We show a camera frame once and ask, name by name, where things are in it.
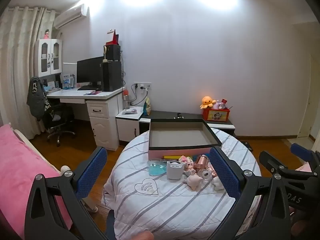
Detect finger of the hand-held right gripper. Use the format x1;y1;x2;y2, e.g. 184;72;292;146
259;151;288;179
290;143;320;174

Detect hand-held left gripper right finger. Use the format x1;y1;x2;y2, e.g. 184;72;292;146
209;146;292;240

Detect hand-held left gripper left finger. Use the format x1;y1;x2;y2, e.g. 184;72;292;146
24;146;110;240

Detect white small figurine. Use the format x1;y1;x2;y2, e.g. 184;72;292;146
211;177;224;192

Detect pink pig figurine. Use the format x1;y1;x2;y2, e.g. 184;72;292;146
186;174;203;188

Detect pink box with black rim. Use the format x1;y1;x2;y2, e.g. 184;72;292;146
148;119;222;160

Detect blue heart-shaped dish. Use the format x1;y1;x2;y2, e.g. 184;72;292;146
147;159;168;176

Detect copper metal bottle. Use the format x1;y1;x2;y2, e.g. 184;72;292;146
194;154;210;172

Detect white desk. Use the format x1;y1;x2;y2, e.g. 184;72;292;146
46;86;125;152

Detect clear acrylic heart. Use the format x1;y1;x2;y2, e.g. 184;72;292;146
134;177;159;195

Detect white nightstand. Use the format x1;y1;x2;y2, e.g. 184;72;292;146
115;106;144;147

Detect red storage box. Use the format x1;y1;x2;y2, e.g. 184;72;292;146
202;107;230;122

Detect black office chair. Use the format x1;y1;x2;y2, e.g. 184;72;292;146
41;104;76;147

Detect purple plush toy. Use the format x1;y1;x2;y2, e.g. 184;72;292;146
212;99;227;110

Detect pink blanket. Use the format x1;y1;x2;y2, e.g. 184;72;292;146
0;124;73;230

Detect orange octopus plush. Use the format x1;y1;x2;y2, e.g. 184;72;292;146
200;96;217;110

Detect blue and yellow snack bag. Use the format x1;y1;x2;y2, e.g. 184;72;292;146
143;97;152;116

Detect grey jacket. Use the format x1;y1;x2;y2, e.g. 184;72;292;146
27;76;48;121

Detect blue and white box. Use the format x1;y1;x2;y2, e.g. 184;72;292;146
62;74;75;89

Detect black computer tower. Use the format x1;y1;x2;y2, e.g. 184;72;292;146
102;61;122;92

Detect black monitor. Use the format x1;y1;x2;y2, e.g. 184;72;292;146
76;56;104;87

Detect black speaker box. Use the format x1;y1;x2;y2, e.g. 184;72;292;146
103;44;121;62

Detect beige curtain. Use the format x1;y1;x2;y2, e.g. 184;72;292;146
0;5;62;140

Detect red paper bag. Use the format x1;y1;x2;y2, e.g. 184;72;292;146
106;29;119;45

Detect white air conditioner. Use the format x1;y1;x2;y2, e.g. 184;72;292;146
53;4;88;29

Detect white bed frame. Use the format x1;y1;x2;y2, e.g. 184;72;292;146
10;122;98;213

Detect black power cable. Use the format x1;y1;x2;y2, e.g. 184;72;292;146
130;85;148;107

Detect white wall outlet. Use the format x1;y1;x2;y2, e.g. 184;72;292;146
134;82;152;92

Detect white wall cabinet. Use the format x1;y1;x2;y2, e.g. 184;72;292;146
34;38;63;78

